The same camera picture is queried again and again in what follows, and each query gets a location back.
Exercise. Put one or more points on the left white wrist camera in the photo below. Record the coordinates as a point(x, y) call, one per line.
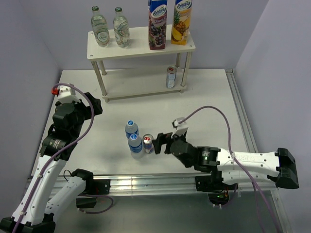
point(65, 94)

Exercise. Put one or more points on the purple juice carton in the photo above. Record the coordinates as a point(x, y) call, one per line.
point(157, 13)

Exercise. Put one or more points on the left glass water bottle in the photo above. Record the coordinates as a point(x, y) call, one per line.
point(99, 26)

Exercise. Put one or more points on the white two-tier shelf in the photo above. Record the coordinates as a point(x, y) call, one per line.
point(135, 82)

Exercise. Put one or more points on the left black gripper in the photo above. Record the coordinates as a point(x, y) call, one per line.
point(87, 108)

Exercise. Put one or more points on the plastic water bottle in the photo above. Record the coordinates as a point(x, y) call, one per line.
point(135, 146)
point(131, 128)

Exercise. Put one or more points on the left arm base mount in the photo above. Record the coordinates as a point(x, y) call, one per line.
point(98, 187)

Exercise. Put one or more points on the glass water bottle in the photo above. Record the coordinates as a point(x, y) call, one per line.
point(121, 28)
point(99, 26)

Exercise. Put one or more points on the pineapple juice carton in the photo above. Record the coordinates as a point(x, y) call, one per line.
point(181, 22)

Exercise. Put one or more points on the right glass water bottle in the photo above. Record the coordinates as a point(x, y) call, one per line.
point(121, 28)

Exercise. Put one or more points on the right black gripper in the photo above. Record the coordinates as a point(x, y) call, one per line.
point(164, 138)

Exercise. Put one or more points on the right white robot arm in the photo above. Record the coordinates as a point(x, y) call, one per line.
point(224, 168)

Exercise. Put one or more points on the aluminium frame rail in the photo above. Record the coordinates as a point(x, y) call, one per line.
point(156, 193)

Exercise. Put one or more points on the silver energy can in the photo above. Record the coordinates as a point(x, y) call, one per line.
point(171, 77)

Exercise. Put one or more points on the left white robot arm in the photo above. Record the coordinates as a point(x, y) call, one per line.
point(37, 212)

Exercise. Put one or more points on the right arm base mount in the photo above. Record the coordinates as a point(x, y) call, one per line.
point(213, 184)

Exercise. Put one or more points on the blue red energy can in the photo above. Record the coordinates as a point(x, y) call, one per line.
point(147, 140)

